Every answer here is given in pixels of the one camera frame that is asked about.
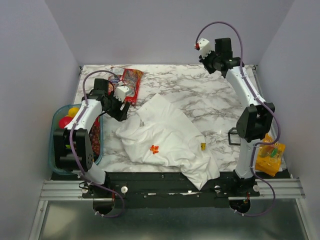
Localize white garment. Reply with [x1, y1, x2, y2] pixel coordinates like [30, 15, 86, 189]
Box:
[115, 93, 220, 190]

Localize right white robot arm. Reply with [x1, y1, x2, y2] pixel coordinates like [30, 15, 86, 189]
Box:
[195, 38, 275, 196]

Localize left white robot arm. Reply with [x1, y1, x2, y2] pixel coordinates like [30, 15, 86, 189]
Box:
[53, 78, 131, 198]

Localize purple toy grapes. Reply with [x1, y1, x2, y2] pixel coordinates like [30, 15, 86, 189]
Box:
[89, 118, 101, 156]

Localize red snack bag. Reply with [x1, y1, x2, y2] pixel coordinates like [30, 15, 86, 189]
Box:
[108, 66, 145, 105]

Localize small blue white packet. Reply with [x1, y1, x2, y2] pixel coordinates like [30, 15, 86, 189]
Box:
[108, 66, 125, 85]

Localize yellow toy lemon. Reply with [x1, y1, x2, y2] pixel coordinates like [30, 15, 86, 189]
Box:
[67, 107, 79, 118]

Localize teal plastic fruit bowl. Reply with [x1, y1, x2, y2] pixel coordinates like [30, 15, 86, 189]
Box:
[48, 102, 104, 175]

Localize red toy apple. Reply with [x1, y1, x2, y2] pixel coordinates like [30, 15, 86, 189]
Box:
[58, 115, 73, 129]

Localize yellow black square pin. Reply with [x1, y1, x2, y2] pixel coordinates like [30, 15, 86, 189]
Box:
[200, 142, 206, 151]

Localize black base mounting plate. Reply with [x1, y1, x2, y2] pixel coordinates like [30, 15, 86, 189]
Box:
[51, 171, 293, 210]

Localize yellow candy bag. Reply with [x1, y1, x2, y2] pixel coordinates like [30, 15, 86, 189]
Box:
[255, 141, 286, 177]

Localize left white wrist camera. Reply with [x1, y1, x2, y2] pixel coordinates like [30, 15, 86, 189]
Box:
[114, 85, 131, 102]

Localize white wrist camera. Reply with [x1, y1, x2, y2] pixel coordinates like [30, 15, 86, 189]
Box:
[114, 85, 131, 102]
[195, 37, 214, 59]

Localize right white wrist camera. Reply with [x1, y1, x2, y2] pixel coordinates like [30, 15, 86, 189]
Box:
[195, 37, 214, 59]

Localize black square frame box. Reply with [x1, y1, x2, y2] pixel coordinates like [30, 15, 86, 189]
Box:
[227, 127, 241, 146]

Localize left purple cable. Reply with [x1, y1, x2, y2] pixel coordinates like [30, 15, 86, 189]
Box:
[70, 69, 126, 218]

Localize aluminium rail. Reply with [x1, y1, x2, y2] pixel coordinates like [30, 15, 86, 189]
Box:
[39, 178, 306, 201]

